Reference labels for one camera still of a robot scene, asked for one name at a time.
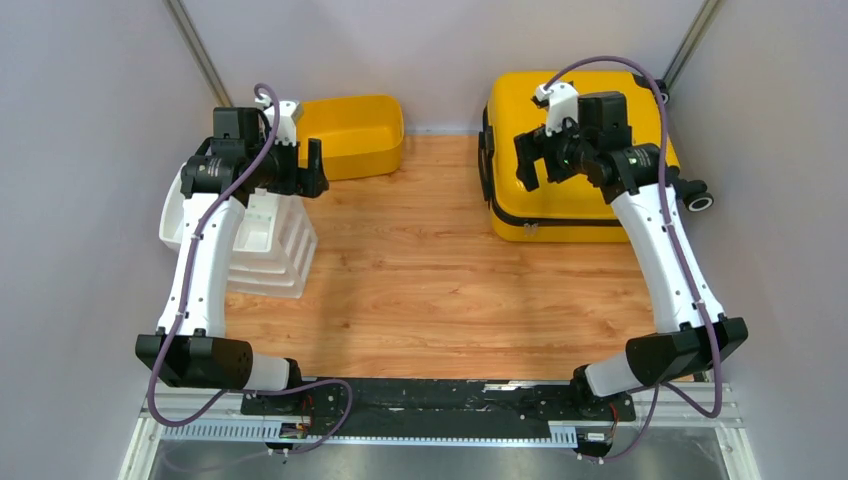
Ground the white plastic drawer organizer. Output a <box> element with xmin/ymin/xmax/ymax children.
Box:
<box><xmin>158</xmin><ymin>163</ymin><xmax>319</xmax><ymax>300</ymax></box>

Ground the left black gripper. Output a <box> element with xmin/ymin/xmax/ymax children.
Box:
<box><xmin>246</xmin><ymin>133</ymin><xmax>328</xmax><ymax>198</ymax></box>

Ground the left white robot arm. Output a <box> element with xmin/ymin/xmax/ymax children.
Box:
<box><xmin>135</xmin><ymin>100</ymin><xmax>328</xmax><ymax>415</ymax></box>

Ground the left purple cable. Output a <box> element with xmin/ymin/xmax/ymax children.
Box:
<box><xmin>145</xmin><ymin>82</ymin><xmax>354</xmax><ymax>456</ymax></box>

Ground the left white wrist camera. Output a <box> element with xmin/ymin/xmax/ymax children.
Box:
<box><xmin>255</xmin><ymin>93</ymin><xmax>304</xmax><ymax>147</ymax></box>

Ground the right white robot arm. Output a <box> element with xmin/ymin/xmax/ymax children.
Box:
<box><xmin>515</xmin><ymin>83</ymin><xmax>748</xmax><ymax>419</ymax></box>

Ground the yellow Pikachu suitcase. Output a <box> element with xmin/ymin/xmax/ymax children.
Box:
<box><xmin>478</xmin><ymin>70</ymin><xmax>713</xmax><ymax>243</ymax></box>

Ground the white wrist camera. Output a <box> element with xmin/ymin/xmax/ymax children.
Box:
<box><xmin>255</xmin><ymin>93</ymin><xmax>304</xmax><ymax>147</ymax></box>
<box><xmin>534</xmin><ymin>81</ymin><xmax>579</xmax><ymax>137</ymax></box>

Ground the yellow plastic basket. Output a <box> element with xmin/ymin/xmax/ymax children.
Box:
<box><xmin>297</xmin><ymin>95</ymin><xmax>405</xmax><ymax>182</ymax></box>

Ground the purple cable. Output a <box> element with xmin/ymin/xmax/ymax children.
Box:
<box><xmin>145</xmin><ymin>82</ymin><xmax>354</xmax><ymax>456</ymax></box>
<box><xmin>543</xmin><ymin>55</ymin><xmax>724</xmax><ymax>463</ymax></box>

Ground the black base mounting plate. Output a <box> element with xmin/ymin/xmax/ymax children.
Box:
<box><xmin>240</xmin><ymin>378</ymin><xmax>636</xmax><ymax>456</ymax></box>

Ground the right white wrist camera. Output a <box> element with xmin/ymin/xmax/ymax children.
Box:
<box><xmin>534</xmin><ymin>81</ymin><xmax>579</xmax><ymax>137</ymax></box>

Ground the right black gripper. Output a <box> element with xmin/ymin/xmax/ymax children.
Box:
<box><xmin>513</xmin><ymin>111</ymin><xmax>594</xmax><ymax>192</ymax></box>

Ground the aluminium frame rail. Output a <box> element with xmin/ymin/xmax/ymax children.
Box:
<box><xmin>120</xmin><ymin>378</ymin><xmax>759</xmax><ymax>479</ymax></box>

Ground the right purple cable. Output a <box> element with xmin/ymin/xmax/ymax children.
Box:
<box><xmin>543</xmin><ymin>55</ymin><xmax>724</xmax><ymax>463</ymax></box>

